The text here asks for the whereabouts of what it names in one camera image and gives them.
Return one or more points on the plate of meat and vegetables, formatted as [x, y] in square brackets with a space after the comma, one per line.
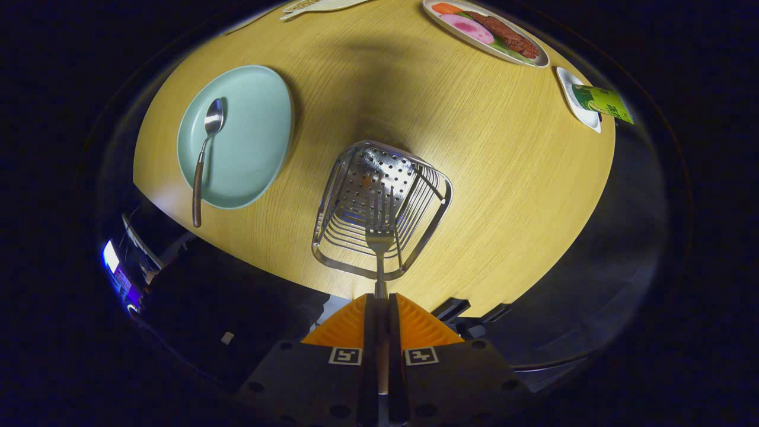
[504, 32]

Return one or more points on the black table bracket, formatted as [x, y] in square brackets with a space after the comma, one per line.
[450, 308]
[493, 312]

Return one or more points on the small white dish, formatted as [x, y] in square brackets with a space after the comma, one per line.
[572, 89]

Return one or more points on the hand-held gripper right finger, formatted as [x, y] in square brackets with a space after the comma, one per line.
[456, 385]

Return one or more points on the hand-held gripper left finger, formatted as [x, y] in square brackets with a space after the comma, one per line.
[308, 385]

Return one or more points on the white divided seasoning dish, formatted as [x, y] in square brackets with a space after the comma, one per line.
[320, 5]

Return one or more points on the light green plate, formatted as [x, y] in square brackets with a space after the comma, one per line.
[249, 136]

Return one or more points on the white metal rack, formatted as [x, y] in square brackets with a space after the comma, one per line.
[139, 243]

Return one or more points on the green packet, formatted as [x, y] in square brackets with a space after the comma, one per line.
[605, 102]

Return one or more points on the lit computer screen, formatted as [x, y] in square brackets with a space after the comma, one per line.
[111, 256]

